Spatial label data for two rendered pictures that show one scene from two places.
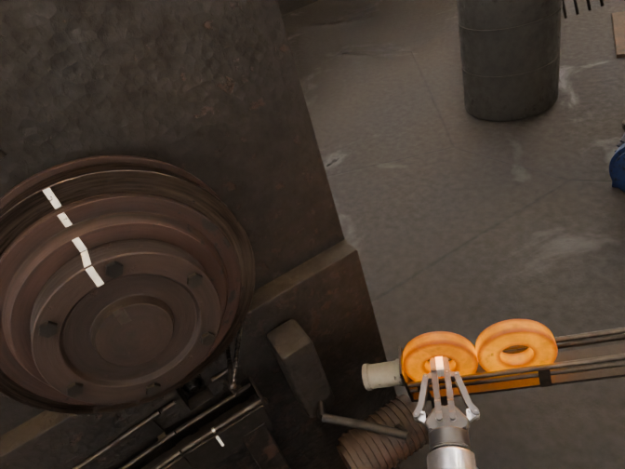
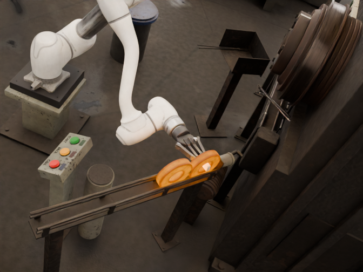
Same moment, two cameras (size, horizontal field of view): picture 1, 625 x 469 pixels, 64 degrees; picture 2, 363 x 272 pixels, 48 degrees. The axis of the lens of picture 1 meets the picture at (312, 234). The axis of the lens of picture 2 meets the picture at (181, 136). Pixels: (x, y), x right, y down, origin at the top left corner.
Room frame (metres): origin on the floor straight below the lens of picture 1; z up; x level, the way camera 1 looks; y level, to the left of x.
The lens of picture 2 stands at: (1.01, -1.27, 2.03)
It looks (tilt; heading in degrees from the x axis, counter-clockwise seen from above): 47 degrees down; 114
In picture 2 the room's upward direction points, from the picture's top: 22 degrees clockwise
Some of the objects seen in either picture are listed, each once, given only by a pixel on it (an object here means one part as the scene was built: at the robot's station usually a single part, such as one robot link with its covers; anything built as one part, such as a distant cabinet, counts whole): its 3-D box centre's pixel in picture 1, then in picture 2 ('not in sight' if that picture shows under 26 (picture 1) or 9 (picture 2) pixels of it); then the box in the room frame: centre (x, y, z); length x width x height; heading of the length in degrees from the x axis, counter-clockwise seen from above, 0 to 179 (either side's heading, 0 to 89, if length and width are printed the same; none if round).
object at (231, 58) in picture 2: not in sight; (227, 87); (0.29, 0.73, 0.36); 0.26 x 0.20 x 0.72; 143
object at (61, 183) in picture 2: not in sight; (61, 189); (0.21, -0.53, 0.31); 0.24 x 0.16 x 0.62; 108
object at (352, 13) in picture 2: not in sight; (345, 21); (0.70, 0.70, 1.15); 0.26 x 0.02 x 0.18; 108
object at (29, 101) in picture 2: not in sight; (47, 87); (-0.35, -0.18, 0.33); 0.32 x 0.32 x 0.04; 23
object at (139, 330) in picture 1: (132, 326); (289, 43); (0.61, 0.31, 1.11); 0.28 x 0.06 x 0.28; 108
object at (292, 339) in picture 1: (300, 368); (259, 151); (0.79, 0.13, 0.68); 0.11 x 0.08 x 0.24; 18
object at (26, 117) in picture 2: not in sight; (46, 108); (-0.35, -0.18, 0.16); 0.40 x 0.40 x 0.31; 23
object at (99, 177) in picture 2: not in sight; (94, 204); (0.35, -0.44, 0.26); 0.12 x 0.12 x 0.52
